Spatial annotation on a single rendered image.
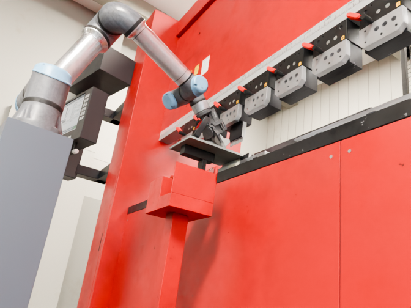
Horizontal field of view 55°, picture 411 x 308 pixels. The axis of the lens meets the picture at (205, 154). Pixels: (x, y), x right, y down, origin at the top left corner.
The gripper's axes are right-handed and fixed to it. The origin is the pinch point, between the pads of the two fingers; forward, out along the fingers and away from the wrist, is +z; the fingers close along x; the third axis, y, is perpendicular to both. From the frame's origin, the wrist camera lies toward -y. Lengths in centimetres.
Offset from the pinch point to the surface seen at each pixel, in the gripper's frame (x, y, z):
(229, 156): -4.7, 0.1, 2.4
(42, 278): 254, -49, 33
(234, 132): 0.5, 13.2, -5.6
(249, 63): -9.9, 31.3, -31.2
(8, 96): 264, -1, -137
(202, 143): -7.7, -11.5, -7.6
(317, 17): -52, 30, -30
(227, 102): 4.9, 21.3, -20.0
